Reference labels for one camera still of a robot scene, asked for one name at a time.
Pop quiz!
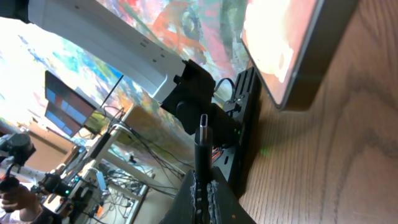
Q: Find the person's hand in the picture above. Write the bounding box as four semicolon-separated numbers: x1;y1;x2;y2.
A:
1;184;43;224

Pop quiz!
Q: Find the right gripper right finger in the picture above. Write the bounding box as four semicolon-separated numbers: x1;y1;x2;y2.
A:
207;167;256;224

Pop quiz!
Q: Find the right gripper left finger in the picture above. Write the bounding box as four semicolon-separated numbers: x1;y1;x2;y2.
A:
159;170;197;224

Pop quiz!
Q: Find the monitor screen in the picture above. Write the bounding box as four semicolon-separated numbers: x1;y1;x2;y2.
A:
45;70;96;138

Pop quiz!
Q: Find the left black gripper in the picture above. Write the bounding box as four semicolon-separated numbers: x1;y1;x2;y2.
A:
217;67;260;196

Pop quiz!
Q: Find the white desk frame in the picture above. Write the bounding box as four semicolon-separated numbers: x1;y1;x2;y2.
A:
46;104;162;224

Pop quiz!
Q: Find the black USB charging cable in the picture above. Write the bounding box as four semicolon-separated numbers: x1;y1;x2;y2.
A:
194;113;214;187

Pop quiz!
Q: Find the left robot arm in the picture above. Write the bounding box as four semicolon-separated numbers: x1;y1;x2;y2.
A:
1;0;259;196

